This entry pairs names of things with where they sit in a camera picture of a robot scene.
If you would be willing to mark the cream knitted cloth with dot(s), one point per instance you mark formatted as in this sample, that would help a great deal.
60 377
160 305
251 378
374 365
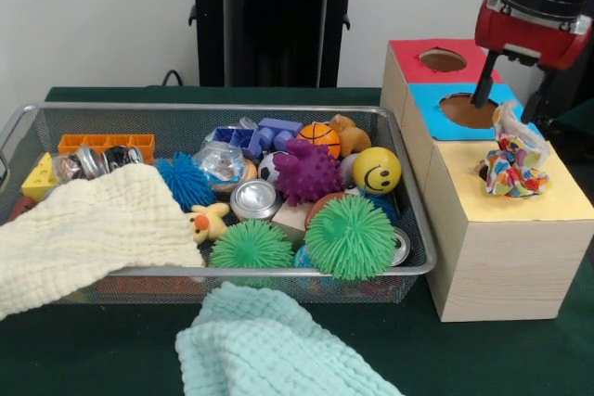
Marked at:
83 234

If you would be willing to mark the green spiky ball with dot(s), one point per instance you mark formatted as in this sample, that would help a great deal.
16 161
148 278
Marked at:
351 236
252 246

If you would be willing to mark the yellow smiley face ball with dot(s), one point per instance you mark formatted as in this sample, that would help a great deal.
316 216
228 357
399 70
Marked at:
377 171

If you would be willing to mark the yellow duck plush toy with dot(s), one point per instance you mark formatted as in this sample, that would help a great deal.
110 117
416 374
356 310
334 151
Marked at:
212 222

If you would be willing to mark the mint green knitted cloth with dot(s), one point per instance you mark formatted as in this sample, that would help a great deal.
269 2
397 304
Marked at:
269 345

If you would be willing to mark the silver drink can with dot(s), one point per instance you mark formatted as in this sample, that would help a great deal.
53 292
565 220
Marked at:
402 248

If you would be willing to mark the blue spiky ball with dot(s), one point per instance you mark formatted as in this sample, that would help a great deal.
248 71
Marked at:
186 181

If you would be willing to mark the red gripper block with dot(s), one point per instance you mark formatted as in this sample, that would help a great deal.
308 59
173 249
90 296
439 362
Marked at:
529 39

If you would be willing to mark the brown toy football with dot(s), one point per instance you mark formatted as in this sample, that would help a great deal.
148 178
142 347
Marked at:
320 204

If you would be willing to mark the orange toy basketball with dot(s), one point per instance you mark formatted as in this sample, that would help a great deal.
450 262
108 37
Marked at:
320 139

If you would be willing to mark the yellow cheese wedge toy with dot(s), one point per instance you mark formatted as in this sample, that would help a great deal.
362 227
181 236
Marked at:
39 178

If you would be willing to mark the purple spiky ball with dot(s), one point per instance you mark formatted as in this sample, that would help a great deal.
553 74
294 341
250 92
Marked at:
309 172

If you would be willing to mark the wooden box with three holes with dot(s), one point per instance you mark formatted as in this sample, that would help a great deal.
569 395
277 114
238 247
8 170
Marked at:
501 266

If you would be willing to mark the multicolour patchwork print cloth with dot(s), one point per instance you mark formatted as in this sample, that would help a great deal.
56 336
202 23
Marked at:
510 172

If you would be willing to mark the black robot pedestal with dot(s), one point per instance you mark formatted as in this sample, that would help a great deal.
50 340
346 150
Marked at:
269 25

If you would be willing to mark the orange plastic tray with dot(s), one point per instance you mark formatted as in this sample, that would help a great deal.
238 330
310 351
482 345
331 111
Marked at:
102 144

